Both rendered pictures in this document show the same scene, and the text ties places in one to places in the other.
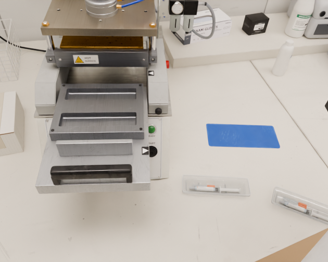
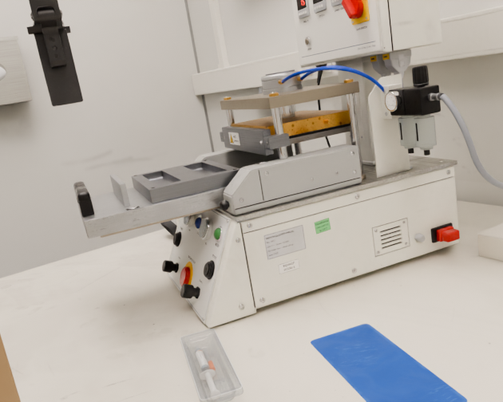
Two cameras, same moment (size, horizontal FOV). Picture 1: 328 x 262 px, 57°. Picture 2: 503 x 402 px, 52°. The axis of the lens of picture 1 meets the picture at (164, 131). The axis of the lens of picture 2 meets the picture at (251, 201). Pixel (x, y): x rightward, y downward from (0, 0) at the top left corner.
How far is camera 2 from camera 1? 0.97 m
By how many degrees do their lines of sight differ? 72
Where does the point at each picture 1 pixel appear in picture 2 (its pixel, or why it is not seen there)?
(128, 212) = (139, 325)
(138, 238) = (102, 342)
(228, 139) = (348, 355)
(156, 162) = (208, 292)
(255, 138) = (389, 386)
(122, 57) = (250, 137)
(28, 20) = not seen: hidden behind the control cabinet
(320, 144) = not seen: outside the picture
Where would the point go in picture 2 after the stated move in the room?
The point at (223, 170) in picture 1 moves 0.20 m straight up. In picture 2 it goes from (259, 370) to (235, 235)
